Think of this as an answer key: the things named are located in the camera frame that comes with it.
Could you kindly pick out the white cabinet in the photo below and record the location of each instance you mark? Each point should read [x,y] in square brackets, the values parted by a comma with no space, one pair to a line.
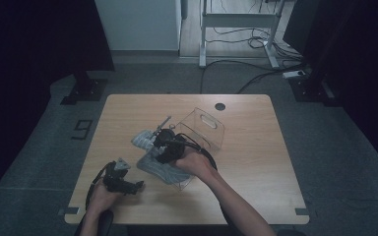
[138,24]

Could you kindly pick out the person's dark clothed leg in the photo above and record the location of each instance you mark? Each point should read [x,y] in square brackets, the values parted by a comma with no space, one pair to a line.
[105,224]

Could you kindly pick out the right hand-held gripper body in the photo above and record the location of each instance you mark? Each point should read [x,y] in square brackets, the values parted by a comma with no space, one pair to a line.
[170,147]

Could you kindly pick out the white desk frame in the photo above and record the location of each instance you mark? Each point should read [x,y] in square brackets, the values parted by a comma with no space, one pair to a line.
[239,19]

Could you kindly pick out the white power strip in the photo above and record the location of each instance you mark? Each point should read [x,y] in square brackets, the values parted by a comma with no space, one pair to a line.
[293,74]

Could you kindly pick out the grey knitted garment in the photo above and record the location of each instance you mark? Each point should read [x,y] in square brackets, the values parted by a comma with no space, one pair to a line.
[157,170]

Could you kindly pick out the black round table grommet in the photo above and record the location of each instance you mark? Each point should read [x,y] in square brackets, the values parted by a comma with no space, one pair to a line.
[220,106]

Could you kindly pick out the dark curtain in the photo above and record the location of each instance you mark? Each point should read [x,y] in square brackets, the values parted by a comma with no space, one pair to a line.
[357,65]
[29,65]

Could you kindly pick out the grey tape piece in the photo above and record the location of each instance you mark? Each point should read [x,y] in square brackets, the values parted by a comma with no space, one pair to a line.
[302,211]
[69,211]

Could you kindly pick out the person's left hand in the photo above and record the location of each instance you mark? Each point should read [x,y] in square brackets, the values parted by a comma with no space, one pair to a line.
[100,201]

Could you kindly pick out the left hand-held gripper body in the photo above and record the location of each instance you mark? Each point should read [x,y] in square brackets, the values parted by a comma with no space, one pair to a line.
[116,178]

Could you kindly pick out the person's right hand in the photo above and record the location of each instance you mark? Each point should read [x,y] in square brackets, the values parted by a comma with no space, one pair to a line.
[195,164]

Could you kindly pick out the black stand base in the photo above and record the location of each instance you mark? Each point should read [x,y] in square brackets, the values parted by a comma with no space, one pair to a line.
[311,90]
[87,90]

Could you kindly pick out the clear acrylic divided organizer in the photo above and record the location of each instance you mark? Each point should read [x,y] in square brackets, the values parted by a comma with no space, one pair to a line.
[206,131]

